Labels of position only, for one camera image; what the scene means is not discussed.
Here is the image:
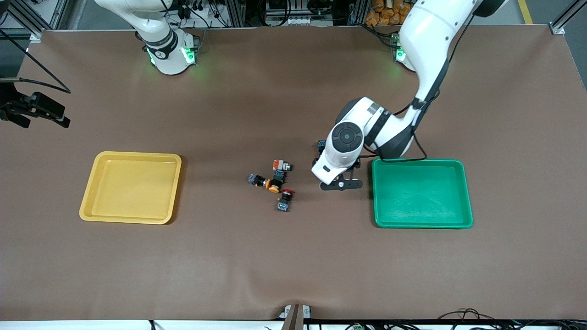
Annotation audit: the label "green plastic tray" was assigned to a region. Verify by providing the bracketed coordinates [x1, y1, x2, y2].
[371, 158, 474, 229]

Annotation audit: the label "brown table mat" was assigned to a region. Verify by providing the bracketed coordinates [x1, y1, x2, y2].
[0, 25, 587, 321]

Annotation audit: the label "yellow plastic tray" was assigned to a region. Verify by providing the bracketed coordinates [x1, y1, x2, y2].
[79, 151, 182, 225]

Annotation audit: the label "orange bagged items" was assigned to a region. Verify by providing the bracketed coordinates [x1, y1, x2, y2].
[365, 0, 413, 27]

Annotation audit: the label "white power strip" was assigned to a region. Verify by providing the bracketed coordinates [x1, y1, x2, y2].
[266, 16, 321, 27]

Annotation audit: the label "aluminium equipment rack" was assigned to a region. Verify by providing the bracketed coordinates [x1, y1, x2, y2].
[202, 0, 372, 28]

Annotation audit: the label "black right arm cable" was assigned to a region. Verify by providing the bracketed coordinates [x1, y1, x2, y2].
[0, 28, 72, 94]

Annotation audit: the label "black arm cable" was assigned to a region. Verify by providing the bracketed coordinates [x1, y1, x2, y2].
[362, 55, 454, 164]
[0, 28, 72, 94]

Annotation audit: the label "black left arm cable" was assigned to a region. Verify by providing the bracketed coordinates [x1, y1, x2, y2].
[362, 55, 454, 164]

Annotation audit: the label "aluminium frame profile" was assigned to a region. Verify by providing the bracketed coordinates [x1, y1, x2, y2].
[0, 0, 69, 44]

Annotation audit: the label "black cable bundle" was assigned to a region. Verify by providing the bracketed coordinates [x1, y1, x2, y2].
[436, 308, 587, 330]

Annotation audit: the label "aluminium corner bracket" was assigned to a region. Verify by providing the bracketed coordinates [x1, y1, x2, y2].
[549, 0, 587, 36]

